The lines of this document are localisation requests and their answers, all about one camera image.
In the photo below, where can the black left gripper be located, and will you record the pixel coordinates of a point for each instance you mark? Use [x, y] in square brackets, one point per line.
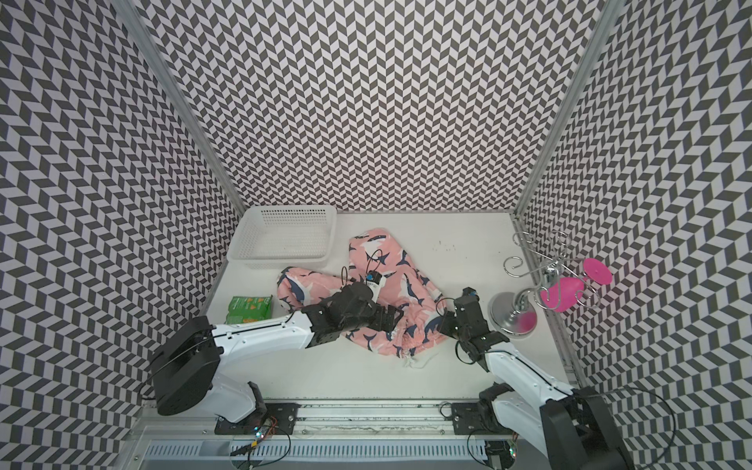
[380, 324]

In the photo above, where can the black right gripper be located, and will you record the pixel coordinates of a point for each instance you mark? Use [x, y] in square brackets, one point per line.
[447, 317]

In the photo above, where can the pink shark print shorts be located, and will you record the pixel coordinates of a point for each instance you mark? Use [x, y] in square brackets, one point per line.
[406, 288]

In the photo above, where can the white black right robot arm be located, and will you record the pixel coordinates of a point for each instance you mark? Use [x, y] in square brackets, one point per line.
[573, 428]

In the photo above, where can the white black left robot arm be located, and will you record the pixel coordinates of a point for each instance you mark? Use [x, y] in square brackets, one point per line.
[188, 370]

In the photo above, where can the white perforated plastic basket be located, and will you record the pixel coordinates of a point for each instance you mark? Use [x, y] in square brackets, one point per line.
[281, 236]

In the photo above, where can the green snack packet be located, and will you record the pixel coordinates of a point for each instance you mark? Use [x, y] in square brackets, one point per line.
[243, 310]

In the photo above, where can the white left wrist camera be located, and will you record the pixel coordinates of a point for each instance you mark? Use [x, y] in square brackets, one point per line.
[375, 280]

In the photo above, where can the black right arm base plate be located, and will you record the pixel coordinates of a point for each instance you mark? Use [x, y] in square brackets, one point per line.
[468, 418]

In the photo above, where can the chrome wire glass rack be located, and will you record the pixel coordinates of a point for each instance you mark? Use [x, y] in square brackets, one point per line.
[516, 314]

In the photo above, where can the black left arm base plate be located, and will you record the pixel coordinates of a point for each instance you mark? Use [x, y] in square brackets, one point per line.
[281, 416]

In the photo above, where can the aluminium right corner post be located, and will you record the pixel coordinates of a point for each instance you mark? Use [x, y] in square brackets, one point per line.
[603, 29]

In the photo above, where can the aluminium corner post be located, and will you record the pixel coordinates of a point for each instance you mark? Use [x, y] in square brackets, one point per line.
[603, 29]
[137, 31]

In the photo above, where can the aluminium left corner post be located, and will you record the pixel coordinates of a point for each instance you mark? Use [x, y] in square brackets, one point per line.
[137, 31]

